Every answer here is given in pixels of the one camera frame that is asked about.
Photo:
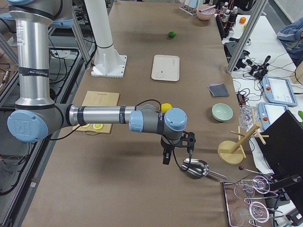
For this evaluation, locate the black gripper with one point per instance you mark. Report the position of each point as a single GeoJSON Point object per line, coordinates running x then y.
{"type": "Point", "coordinates": [167, 146]}

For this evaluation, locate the yellow lemon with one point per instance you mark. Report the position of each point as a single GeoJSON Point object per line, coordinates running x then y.
{"type": "Point", "coordinates": [165, 107]}

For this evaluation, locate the green lime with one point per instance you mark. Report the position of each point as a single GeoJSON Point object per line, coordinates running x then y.
{"type": "Point", "coordinates": [171, 34]}

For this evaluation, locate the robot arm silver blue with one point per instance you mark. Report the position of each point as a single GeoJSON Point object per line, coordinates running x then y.
{"type": "Point", "coordinates": [37, 116]}

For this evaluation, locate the white rabbit tray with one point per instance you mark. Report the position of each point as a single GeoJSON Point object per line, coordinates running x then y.
{"type": "Point", "coordinates": [165, 68]}

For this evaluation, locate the glass tray with glasses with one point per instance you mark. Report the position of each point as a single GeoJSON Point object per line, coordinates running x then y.
{"type": "Point", "coordinates": [254, 203]}

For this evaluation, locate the metal scoop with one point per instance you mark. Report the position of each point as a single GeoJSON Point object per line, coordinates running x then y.
{"type": "Point", "coordinates": [199, 168]}

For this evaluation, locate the wooden mug tree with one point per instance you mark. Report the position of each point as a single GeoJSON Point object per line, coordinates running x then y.
{"type": "Point", "coordinates": [232, 152]}

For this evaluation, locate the mint green bowl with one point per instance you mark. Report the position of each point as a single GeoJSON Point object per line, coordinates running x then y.
{"type": "Point", "coordinates": [222, 112]}

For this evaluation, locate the grey folded cloth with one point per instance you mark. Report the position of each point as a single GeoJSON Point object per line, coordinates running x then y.
{"type": "Point", "coordinates": [218, 90]}

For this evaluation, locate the clear plastic bag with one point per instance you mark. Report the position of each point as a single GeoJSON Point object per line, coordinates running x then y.
{"type": "Point", "coordinates": [247, 116]}

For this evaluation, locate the wooden cutting board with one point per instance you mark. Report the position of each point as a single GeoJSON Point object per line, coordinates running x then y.
{"type": "Point", "coordinates": [95, 98]}

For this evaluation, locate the teach pendant lower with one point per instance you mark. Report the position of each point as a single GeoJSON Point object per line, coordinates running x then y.
{"type": "Point", "coordinates": [269, 113]}

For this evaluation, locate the teach pendant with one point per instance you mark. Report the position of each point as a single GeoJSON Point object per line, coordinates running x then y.
{"type": "Point", "coordinates": [279, 91]}
{"type": "Point", "coordinates": [269, 113]}

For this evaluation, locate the black monitor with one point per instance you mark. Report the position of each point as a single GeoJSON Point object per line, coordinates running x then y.
{"type": "Point", "coordinates": [283, 150]}

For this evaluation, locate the teach pendant upper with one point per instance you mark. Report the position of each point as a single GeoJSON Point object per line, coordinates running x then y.
{"type": "Point", "coordinates": [279, 91]}

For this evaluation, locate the pink bowl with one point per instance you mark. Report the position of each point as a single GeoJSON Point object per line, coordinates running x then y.
{"type": "Point", "coordinates": [205, 12]}

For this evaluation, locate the bottle rack with bottles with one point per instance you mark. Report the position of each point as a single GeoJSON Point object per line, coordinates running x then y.
{"type": "Point", "coordinates": [226, 18]}

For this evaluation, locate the orange fruit on side table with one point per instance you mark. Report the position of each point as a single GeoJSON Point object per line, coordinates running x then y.
{"type": "Point", "coordinates": [242, 20]}

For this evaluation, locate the person in blue jacket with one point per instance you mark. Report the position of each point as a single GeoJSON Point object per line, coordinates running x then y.
{"type": "Point", "coordinates": [291, 37]}

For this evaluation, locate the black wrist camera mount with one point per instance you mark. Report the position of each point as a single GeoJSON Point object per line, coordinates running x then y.
{"type": "Point", "coordinates": [187, 140]}

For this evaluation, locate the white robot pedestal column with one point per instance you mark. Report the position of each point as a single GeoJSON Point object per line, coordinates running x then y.
{"type": "Point", "coordinates": [107, 62]}

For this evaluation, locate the aluminium frame post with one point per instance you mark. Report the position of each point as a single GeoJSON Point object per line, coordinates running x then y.
{"type": "Point", "coordinates": [260, 5]}

